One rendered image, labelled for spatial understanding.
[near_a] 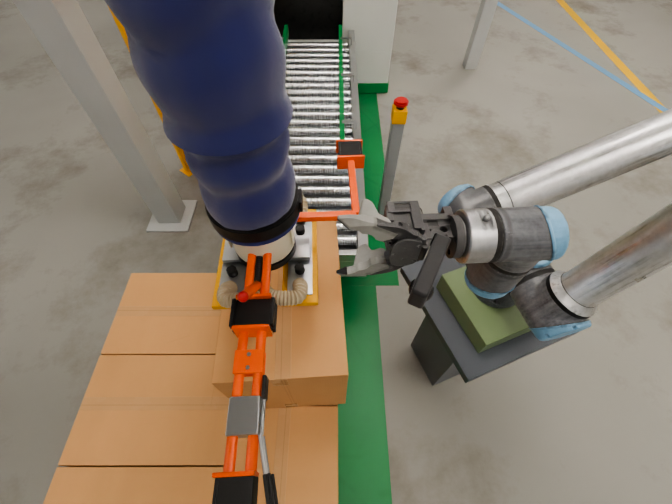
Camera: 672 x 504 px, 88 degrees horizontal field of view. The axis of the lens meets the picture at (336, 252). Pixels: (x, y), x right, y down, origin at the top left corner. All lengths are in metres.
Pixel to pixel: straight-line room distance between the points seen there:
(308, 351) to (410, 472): 1.08
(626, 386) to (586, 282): 1.52
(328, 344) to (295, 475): 0.53
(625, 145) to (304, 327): 0.90
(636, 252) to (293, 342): 0.91
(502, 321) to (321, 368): 0.67
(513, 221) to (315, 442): 1.11
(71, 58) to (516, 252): 2.00
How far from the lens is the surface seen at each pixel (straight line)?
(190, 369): 1.62
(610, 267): 1.09
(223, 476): 0.76
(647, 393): 2.65
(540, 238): 0.62
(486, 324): 1.36
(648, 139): 0.91
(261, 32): 0.59
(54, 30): 2.12
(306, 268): 1.01
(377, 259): 0.59
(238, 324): 0.83
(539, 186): 0.81
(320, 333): 1.13
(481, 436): 2.14
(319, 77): 2.98
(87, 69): 2.16
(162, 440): 1.59
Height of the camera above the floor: 1.99
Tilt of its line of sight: 56 degrees down
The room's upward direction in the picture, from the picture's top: straight up
